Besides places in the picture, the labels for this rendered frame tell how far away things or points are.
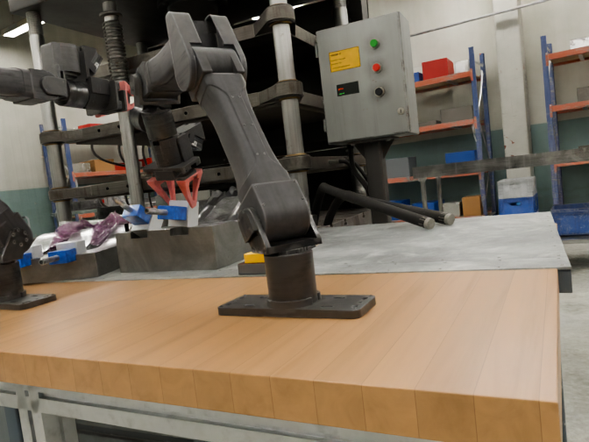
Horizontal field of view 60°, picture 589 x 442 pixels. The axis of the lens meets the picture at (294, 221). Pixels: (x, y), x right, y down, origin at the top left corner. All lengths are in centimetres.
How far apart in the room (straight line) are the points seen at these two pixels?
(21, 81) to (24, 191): 796
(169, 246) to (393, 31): 108
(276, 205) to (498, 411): 35
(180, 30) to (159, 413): 52
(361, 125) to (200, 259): 92
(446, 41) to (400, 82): 615
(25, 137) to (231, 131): 855
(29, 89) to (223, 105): 50
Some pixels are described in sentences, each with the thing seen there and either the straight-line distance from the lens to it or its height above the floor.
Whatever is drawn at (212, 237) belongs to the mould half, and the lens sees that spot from 103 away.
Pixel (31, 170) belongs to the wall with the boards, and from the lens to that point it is 914.
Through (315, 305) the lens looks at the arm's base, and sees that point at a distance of 62.
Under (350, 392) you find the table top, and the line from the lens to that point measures 43.
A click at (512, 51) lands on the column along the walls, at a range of 737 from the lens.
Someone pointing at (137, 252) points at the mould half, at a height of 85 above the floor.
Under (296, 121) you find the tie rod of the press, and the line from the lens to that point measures 175.
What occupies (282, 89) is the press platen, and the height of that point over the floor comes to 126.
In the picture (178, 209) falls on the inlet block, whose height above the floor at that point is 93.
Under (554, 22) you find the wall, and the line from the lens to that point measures 766.
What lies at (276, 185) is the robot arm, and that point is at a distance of 64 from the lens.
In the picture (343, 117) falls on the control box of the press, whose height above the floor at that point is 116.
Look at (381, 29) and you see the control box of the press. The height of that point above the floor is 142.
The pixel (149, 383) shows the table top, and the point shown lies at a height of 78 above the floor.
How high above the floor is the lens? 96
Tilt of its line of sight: 5 degrees down
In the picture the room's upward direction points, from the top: 7 degrees counter-clockwise
